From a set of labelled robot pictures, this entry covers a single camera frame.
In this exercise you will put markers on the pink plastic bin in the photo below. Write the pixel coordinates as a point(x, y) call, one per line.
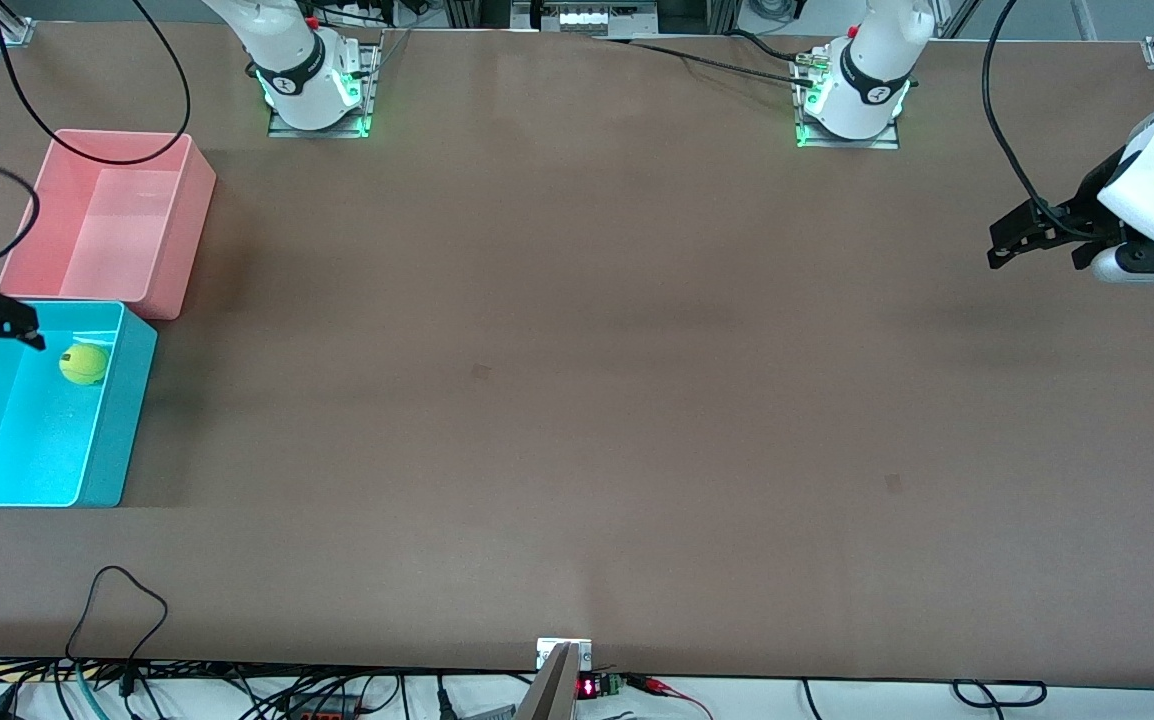
point(107, 230)

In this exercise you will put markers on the red and black clip leads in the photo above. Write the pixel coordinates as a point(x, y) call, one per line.
point(657, 685)

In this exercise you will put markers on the circuit board with red display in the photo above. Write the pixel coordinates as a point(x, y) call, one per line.
point(597, 687)

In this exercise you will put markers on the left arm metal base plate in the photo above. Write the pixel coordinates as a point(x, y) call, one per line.
point(887, 143)

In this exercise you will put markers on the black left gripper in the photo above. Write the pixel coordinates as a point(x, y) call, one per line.
point(1087, 201)

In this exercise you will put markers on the silver camera mount plate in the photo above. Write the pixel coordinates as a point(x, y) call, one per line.
point(547, 650)

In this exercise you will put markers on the grey camera mount beam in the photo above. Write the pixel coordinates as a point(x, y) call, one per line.
point(552, 695)

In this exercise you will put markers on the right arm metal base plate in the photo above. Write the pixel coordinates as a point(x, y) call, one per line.
point(277, 125)

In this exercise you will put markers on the yellow tennis ball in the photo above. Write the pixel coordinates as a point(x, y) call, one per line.
point(83, 364)

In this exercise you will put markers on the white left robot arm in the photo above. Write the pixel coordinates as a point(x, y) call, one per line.
point(867, 100)

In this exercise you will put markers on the blue plastic bin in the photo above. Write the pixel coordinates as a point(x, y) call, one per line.
point(37, 440)

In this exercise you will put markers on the aluminium frame with lit panel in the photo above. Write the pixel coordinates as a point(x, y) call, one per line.
point(582, 18)

